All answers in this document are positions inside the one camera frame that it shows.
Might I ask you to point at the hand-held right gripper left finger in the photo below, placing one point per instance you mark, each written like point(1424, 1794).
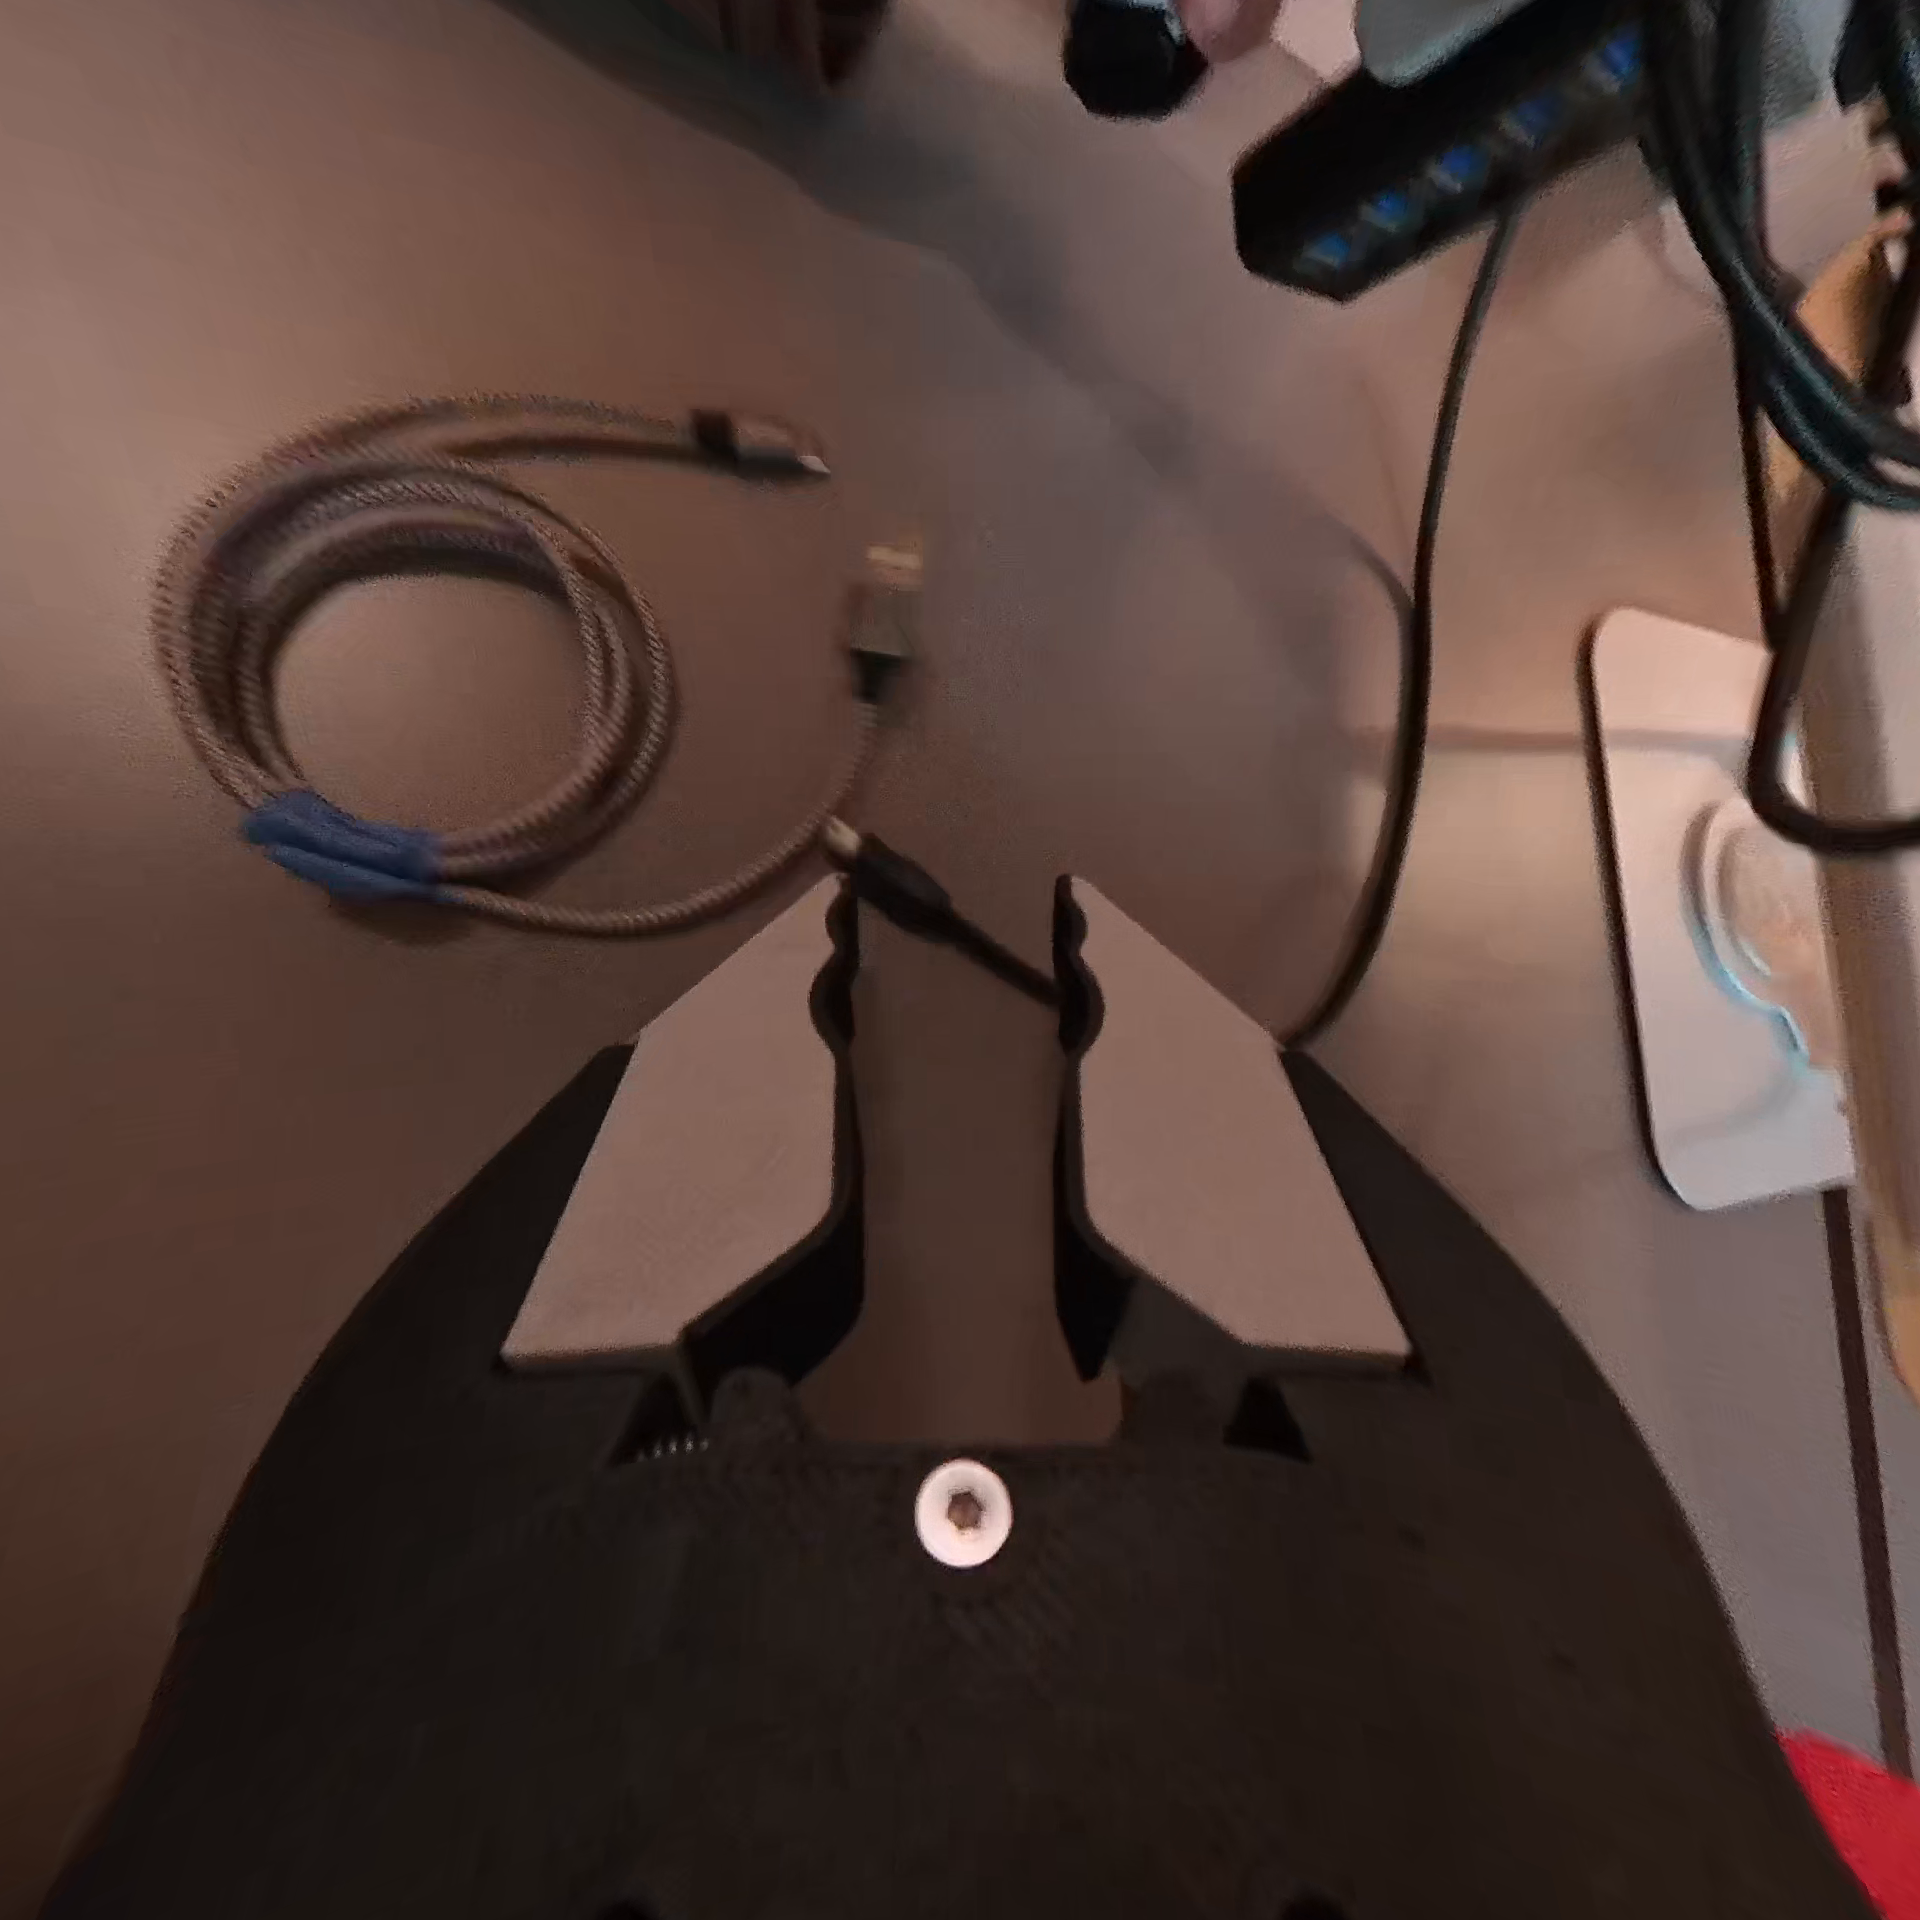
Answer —
point(705, 1185)

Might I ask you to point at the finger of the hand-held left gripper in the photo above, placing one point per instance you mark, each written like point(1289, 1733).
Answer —
point(1434, 36)

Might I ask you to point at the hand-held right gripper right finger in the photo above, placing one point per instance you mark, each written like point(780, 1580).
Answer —
point(1215, 1200)

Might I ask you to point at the black usb hub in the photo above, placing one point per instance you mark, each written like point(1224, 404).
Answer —
point(1350, 180)

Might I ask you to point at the red plastic bin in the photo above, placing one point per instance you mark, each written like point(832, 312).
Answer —
point(1862, 1845)

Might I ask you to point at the person's left hand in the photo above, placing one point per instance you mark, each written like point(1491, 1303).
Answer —
point(1230, 24)

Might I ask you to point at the wooden document stand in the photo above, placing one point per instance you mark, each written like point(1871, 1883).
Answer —
point(1665, 901)

